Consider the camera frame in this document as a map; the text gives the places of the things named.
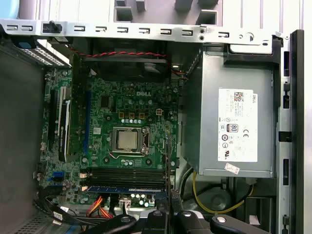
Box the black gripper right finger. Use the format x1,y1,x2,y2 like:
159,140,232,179
170,189,270,234

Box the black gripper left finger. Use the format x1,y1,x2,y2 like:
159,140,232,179
80,192,170,234

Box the black RAM slot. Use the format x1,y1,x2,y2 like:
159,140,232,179
89,167,166,173
89,177,166,185

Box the RAM slot white latches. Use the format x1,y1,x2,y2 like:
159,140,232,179
79,172,166,178

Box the black expansion slot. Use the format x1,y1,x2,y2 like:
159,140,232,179
48,90,56,147

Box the silver CPU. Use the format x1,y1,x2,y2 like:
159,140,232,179
117,130,138,149

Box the grey power supply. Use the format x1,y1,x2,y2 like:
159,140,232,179
181,46,277,178

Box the green motherboard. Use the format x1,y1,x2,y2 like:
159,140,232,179
42,68,181,215

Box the grey parts rack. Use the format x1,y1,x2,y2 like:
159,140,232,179
107,0,225,26

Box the blue plastic latch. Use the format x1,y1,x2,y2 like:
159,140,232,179
14,39,37,51

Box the main power wire bundle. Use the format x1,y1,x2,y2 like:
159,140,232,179
109,194,134,216

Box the yellow black power cable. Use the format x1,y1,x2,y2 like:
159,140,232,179
181,168,255,215

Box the orange red yellow wires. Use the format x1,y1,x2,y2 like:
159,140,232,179
85,195,115,220

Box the red black twisted wire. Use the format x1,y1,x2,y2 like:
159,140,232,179
68,46,169,59

